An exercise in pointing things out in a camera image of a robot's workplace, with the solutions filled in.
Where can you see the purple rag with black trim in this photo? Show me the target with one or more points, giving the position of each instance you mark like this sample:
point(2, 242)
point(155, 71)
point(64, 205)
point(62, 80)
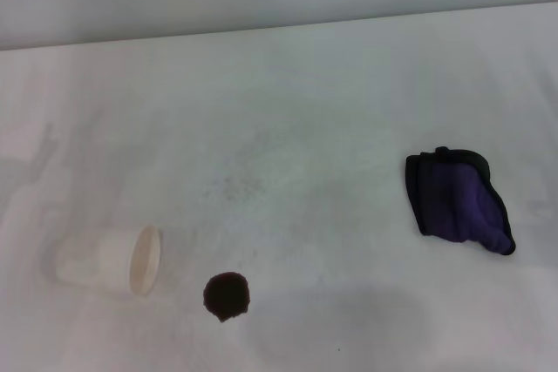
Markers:
point(457, 202)

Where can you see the white paper cup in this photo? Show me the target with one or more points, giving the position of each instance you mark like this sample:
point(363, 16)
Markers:
point(109, 261)

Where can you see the black water stain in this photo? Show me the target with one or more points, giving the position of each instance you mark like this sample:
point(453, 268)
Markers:
point(226, 295)

